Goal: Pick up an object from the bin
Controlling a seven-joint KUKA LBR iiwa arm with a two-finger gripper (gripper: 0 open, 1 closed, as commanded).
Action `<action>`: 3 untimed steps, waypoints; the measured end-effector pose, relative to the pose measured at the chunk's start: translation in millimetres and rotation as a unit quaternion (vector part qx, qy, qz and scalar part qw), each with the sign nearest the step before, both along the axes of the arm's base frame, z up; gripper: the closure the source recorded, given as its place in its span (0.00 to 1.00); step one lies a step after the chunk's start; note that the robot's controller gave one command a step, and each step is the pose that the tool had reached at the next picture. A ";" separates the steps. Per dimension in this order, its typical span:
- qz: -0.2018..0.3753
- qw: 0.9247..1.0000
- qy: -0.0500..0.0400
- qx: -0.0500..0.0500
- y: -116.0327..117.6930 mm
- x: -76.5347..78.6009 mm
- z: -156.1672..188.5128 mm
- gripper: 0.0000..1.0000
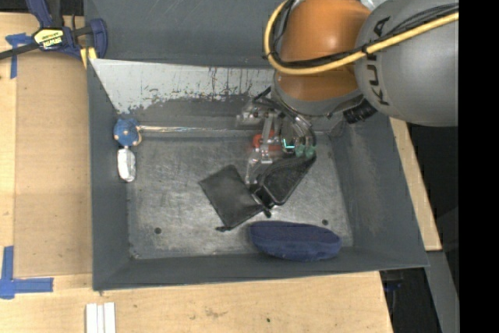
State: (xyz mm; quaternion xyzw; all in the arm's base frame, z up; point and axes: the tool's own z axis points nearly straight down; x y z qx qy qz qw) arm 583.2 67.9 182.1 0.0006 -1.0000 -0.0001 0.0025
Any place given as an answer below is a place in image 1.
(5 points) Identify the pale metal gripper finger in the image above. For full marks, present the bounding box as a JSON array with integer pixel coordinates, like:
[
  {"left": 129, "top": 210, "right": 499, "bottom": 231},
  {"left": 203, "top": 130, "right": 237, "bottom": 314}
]
[
  {"left": 258, "top": 143, "right": 274, "bottom": 168},
  {"left": 245, "top": 156, "right": 260, "bottom": 186}
]

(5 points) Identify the small red object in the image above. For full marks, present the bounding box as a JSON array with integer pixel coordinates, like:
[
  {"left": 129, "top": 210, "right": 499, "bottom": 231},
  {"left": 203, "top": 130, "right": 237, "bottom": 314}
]
[{"left": 251, "top": 133, "right": 282, "bottom": 150}]

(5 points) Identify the black flat cloth pouch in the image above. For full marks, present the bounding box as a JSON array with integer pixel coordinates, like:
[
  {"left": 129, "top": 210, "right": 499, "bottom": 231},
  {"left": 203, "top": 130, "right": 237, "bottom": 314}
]
[{"left": 197, "top": 164, "right": 271, "bottom": 233}]

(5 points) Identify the grey metal bin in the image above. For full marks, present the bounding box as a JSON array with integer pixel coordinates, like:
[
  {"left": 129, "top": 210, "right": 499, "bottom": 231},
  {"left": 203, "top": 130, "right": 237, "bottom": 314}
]
[{"left": 82, "top": 0, "right": 430, "bottom": 292}]

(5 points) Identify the white crumpled packet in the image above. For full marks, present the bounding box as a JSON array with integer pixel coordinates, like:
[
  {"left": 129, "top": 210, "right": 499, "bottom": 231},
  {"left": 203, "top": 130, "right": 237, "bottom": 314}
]
[{"left": 116, "top": 147, "right": 138, "bottom": 183}]

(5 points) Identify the blue round toy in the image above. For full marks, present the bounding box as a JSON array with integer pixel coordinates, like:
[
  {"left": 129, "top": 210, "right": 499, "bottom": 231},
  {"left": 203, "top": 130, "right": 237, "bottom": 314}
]
[{"left": 112, "top": 117, "right": 143, "bottom": 149}]

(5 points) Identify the brown cardboard board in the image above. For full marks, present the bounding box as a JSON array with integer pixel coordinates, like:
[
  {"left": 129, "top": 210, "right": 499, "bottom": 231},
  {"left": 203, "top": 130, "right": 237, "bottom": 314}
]
[{"left": 13, "top": 49, "right": 94, "bottom": 279}]

